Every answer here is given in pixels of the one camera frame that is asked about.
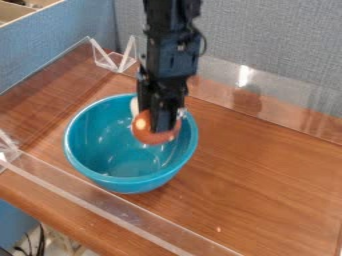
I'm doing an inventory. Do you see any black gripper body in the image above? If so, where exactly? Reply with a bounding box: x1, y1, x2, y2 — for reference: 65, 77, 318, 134
137, 31, 200, 105

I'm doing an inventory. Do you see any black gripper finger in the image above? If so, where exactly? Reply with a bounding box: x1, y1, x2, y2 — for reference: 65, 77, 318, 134
137, 95, 151, 119
151, 100, 184, 133

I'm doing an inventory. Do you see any brown and white toy mushroom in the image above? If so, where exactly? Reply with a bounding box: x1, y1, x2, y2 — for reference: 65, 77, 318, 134
129, 97, 181, 145

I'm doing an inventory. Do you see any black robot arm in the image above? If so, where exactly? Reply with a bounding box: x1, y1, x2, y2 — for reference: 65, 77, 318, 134
136, 0, 204, 133

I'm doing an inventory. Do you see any blue plastic bowl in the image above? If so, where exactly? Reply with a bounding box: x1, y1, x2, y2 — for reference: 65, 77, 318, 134
63, 94, 199, 194

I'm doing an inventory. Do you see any clear acrylic back barrier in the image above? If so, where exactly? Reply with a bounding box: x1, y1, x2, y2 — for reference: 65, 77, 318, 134
177, 54, 342, 145

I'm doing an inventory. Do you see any clear acrylic barrier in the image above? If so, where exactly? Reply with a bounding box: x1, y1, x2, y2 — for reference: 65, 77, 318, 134
0, 37, 96, 173
177, 54, 342, 145
0, 153, 243, 256

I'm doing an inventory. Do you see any clear acrylic left barrier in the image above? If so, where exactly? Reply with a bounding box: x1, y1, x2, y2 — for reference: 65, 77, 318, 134
0, 37, 96, 173

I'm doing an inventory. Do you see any wooden shelf box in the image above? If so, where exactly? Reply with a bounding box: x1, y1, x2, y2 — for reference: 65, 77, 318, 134
0, 0, 65, 29

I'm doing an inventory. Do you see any clear acrylic front barrier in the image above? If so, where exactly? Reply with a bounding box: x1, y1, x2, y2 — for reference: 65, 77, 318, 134
0, 153, 243, 256

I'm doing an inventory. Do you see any clear acrylic corner bracket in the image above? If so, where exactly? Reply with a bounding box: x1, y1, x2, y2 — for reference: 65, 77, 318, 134
89, 36, 137, 74

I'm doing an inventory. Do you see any black cable under table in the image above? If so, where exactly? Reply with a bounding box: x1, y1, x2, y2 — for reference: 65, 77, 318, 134
12, 223, 48, 256

